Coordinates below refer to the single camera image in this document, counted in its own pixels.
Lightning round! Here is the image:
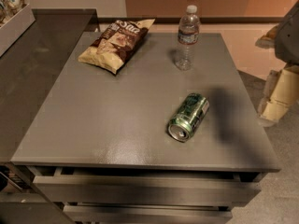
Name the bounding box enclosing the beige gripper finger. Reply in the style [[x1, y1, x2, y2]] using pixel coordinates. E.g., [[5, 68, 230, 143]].
[[257, 63, 299, 127], [255, 25, 278, 49]]

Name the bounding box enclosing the green soda can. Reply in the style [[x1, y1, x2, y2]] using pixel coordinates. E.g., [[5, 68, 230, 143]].
[[167, 93, 209, 142]]

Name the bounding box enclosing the clear plastic water bottle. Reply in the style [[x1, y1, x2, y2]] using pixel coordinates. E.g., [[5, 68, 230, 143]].
[[175, 5, 200, 71]]

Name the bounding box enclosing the brown white chip bag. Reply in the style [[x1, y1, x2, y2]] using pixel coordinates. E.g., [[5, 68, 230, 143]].
[[78, 19, 155, 75]]

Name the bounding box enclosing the grey drawer cabinet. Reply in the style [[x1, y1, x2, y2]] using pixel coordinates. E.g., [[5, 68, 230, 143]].
[[12, 34, 279, 224]]

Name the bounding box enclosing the lower grey drawer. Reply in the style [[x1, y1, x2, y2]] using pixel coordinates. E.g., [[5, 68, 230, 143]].
[[64, 205, 232, 224]]

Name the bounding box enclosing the grey drawer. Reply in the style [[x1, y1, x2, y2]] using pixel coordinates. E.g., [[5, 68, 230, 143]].
[[34, 168, 260, 206], [64, 205, 232, 224]]

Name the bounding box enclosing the upper grey drawer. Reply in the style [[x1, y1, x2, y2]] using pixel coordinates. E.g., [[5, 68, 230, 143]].
[[34, 168, 260, 206]]

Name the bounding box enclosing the grey snack box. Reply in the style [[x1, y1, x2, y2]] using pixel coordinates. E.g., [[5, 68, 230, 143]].
[[0, 0, 36, 56]]

